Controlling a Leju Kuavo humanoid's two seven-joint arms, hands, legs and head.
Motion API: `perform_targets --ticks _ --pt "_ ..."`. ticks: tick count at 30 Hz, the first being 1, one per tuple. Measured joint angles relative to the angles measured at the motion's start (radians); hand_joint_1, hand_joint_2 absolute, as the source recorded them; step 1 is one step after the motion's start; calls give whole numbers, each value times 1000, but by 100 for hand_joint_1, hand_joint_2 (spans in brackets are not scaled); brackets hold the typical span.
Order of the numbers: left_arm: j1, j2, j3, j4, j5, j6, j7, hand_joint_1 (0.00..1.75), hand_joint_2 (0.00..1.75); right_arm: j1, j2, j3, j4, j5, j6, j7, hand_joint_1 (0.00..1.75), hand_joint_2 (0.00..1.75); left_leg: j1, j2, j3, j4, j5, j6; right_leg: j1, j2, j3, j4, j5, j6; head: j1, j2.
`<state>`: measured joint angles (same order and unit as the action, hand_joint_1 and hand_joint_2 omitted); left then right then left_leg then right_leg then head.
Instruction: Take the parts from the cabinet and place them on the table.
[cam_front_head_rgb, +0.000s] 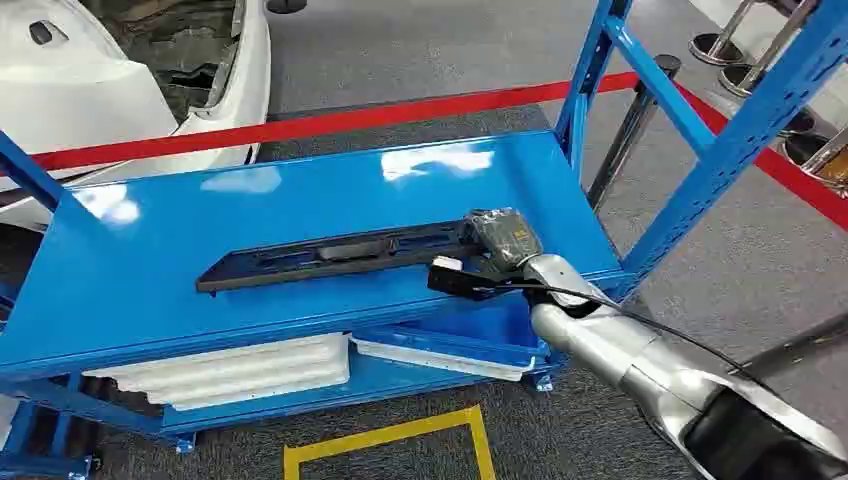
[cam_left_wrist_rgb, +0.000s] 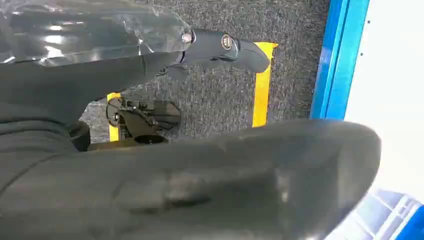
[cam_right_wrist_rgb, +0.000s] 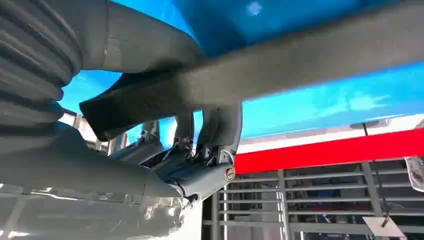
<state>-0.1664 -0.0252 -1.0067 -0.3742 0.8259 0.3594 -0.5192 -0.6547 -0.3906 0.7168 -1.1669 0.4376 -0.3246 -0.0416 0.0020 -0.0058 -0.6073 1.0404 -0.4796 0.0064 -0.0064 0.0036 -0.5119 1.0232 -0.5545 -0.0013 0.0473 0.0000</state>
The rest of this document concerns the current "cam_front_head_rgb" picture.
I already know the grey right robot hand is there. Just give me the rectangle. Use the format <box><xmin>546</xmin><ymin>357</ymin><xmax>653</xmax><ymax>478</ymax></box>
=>
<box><xmin>462</xmin><ymin>207</ymin><xmax>546</xmax><ymax>274</ymax></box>

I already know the long black plastic panel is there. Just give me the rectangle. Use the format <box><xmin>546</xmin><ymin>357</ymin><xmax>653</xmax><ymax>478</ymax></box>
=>
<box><xmin>195</xmin><ymin>220</ymin><xmax>480</xmax><ymax>295</ymax></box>

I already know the blue plastic crate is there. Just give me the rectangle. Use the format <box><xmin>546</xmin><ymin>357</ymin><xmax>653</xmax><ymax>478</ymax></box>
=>
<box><xmin>351</xmin><ymin>294</ymin><xmax>552</xmax><ymax>374</ymax></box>

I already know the white plastic crate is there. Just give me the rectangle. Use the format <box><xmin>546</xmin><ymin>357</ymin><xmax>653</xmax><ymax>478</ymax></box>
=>
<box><xmin>82</xmin><ymin>332</ymin><xmax>352</xmax><ymax>413</ymax></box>
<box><xmin>350</xmin><ymin>337</ymin><xmax>537</xmax><ymax>384</ymax></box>

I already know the blue metal shelf rack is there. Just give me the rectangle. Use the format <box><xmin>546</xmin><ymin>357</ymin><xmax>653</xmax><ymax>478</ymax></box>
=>
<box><xmin>0</xmin><ymin>0</ymin><xmax>848</xmax><ymax>480</ymax></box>

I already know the white car body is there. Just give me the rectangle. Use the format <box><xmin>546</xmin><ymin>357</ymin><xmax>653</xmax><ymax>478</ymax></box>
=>
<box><xmin>0</xmin><ymin>0</ymin><xmax>274</xmax><ymax>233</ymax></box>

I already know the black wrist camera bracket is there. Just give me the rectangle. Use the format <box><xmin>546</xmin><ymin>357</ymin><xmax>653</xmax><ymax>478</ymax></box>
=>
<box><xmin>426</xmin><ymin>261</ymin><xmax>533</xmax><ymax>303</ymax></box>

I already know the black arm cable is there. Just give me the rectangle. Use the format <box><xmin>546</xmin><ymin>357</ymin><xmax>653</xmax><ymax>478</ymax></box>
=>
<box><xmin>473</xmin><ymin>281</ymin><xmax>758</xmax><ymax>380</ymax></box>

